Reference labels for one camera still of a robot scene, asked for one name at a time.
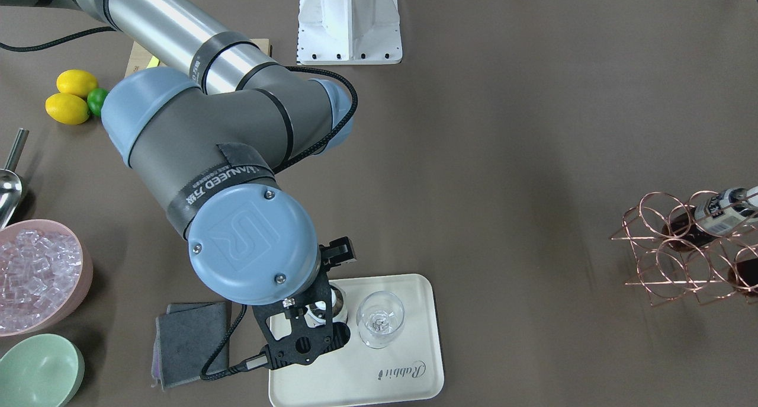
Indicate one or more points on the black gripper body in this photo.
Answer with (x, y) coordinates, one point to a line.
(339, 253)

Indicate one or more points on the tea bottle white cap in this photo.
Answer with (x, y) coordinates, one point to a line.
(336, 303)

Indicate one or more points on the copper wire bottle basket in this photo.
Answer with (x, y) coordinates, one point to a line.
(667, 275)

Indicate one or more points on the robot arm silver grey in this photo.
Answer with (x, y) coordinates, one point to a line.
(207, 133)

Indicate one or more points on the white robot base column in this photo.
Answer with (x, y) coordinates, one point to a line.
(349, 32)

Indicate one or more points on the clear wine glass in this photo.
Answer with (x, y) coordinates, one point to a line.
(380, 319)

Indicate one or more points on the cream rabbit tray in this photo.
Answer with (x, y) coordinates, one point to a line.
(410, 368)

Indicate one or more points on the grey folded cloth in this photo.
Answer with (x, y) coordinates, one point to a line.
(185, 337)

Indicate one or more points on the green empty bowl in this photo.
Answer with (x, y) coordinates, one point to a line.
(42, 370)

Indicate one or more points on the pink bowl of ice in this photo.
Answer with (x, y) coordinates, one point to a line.
(46, 274)

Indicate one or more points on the yellow plastic knife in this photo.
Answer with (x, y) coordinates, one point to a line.
(153, 62)

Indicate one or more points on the green lime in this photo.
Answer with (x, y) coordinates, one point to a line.
(95, 101)

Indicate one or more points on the bamboo cutting board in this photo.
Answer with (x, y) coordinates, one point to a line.
(139, 56)

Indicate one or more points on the steel ice scoop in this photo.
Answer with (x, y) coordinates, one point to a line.
(12, 186)

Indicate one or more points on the whole yellow lemon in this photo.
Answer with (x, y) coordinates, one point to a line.
(76, 82)

